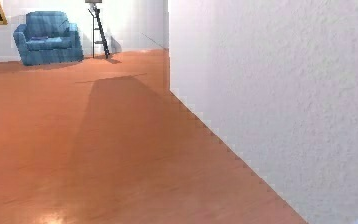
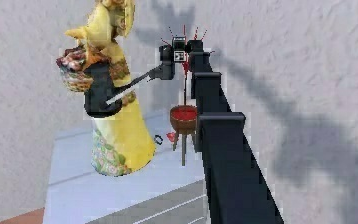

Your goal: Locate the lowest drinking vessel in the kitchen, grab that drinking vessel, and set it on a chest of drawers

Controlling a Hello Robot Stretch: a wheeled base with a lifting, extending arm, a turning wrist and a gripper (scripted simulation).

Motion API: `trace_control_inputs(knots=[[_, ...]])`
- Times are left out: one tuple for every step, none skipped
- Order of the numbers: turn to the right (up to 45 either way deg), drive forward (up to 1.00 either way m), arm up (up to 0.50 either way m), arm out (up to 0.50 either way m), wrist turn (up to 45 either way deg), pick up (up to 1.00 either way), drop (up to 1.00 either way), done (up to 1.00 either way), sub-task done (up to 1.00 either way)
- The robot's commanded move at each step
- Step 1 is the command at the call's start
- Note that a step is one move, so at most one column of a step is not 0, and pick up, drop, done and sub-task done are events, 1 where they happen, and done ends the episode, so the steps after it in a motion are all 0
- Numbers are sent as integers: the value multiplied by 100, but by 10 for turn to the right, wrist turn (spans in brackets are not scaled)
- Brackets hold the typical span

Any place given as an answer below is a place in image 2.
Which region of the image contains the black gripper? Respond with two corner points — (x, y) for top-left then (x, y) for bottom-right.
(105, 44), (177, 106)

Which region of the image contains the pale blue chest of drawers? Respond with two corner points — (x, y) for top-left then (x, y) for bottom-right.
(41, 109), (209, 224)

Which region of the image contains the yellow lady figurine with basket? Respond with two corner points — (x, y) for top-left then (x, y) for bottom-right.
(55, 0), (157, 177)

